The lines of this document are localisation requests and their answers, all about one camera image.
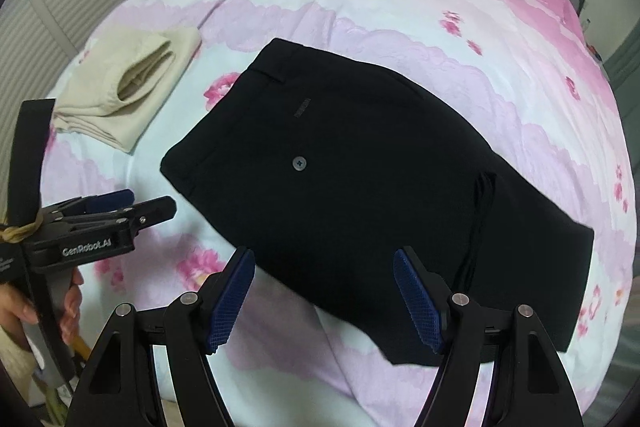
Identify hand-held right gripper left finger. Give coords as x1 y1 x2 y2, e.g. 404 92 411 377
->
65 246 257 427

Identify person's left forearm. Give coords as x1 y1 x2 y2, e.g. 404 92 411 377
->
0 324 35 408

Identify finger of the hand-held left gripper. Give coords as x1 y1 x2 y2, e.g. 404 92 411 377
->
42 189 135 220
50 196 177 242

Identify black pants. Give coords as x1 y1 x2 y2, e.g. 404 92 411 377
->
160 38 596 367

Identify folded beige garment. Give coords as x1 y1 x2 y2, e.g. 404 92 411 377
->
52 28 202 154

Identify green curtain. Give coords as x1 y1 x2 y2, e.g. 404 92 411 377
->
600 19 640 84

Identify person's left hand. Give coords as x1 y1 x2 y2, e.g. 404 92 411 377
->
0 268 85 341

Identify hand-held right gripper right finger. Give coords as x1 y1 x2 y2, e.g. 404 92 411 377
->
393 246 586 427

